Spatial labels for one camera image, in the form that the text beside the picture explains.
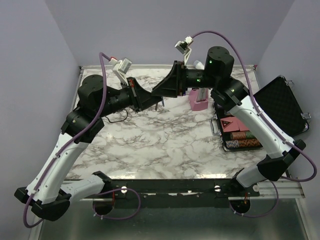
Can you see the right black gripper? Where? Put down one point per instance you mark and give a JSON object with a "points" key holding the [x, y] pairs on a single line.
{"points": [[175, 83]]}

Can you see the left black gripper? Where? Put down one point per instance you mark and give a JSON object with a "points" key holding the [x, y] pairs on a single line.
{"points": [[141, 99]]}

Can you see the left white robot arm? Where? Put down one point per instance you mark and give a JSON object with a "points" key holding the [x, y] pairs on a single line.
{"points": [[46, 196]]}

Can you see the pink metronome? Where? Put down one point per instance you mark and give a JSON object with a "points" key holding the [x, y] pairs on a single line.
{"points": [[198, 99]]}

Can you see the white toy microphone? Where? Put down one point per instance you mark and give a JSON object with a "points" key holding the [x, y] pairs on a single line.
{"points": [[198, 65]]}

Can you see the red playing card deck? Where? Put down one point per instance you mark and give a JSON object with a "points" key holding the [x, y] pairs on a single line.
{"points": [[230, 124]]}

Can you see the orange poker chip roll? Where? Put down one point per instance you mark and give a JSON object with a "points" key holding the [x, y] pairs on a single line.
{"points": [[238, 135]]}

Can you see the green poker chip roll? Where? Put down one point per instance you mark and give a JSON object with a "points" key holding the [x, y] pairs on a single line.
{"points": [[249, 135]]}

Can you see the blue orange chip roll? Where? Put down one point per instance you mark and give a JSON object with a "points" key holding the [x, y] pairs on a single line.
{"points": [[246, 143]]}

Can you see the black poker chip case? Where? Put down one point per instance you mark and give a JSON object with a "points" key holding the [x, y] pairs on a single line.
{"points": [[277, 100]]}

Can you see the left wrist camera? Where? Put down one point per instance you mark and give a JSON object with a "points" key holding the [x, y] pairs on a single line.
{"points": [[121, 68]]}

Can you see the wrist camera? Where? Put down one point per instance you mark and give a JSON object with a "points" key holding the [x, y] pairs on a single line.
{"points": [[184, 48], [121, 68]]}

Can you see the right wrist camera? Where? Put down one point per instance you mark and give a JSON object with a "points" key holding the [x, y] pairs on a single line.
{"points": [[184, 48]]}

